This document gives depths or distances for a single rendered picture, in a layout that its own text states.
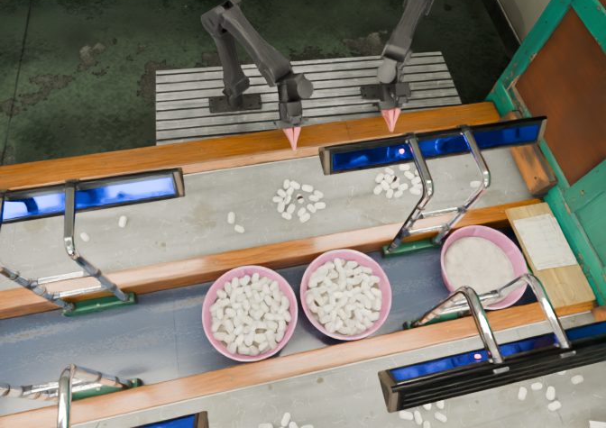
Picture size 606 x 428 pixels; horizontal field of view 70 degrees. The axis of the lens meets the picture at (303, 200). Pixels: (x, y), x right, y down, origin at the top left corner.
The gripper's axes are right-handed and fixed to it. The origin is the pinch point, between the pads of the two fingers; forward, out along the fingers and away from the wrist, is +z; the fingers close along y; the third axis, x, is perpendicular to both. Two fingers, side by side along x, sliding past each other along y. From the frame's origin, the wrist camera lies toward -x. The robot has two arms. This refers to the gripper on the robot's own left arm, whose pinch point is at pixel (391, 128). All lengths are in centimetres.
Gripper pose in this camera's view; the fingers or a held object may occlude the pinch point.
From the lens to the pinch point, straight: 147.7
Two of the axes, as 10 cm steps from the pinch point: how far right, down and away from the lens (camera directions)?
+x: -1.9, -2.2, 9.6
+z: 1.1, 9.7, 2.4
